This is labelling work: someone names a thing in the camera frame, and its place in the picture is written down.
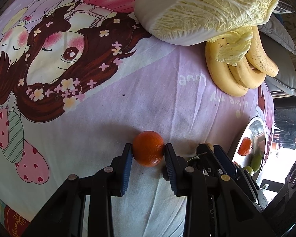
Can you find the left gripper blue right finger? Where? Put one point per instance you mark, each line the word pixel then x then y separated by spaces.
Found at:
pixel 189 182

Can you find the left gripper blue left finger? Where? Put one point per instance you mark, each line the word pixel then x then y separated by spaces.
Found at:
pixel 63 213

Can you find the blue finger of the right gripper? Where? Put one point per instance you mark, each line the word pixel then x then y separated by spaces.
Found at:
pixel 230 210
pixel 244 180

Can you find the green jujube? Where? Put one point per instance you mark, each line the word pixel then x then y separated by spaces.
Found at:
pixel 249 169
pixel 256 162

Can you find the brown longan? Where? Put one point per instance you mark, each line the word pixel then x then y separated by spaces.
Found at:
pixel 210 146

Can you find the orange tangerine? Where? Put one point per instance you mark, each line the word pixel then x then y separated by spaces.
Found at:
pixel 148 148
pixel 245 147

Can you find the round steel plate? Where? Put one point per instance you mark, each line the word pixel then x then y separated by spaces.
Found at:
pixel 256 131

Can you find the bottom yellow banana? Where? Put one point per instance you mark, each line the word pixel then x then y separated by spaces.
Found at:
pixel 220 72

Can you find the yellow banana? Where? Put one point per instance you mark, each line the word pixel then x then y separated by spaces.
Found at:
pixel 245 76
pixel 220 72

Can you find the middle yellow banana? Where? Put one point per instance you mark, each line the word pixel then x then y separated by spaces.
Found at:
pixel 245 76

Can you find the grey sofa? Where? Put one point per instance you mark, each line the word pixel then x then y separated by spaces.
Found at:
pixel 284 84

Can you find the top spotted banana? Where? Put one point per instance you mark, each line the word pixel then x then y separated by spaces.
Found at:
pixel 258 57

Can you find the cartoon print tablecloth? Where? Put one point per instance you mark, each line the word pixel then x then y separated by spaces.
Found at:
pixel 81 78

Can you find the grey throw pillow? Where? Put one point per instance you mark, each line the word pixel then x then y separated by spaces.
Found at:
pixel 276 31

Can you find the napa cabbage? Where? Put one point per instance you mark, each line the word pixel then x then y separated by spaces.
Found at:
pixel 190 22

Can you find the black white patterned pillow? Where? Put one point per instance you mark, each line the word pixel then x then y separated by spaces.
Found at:
pixel 283 8

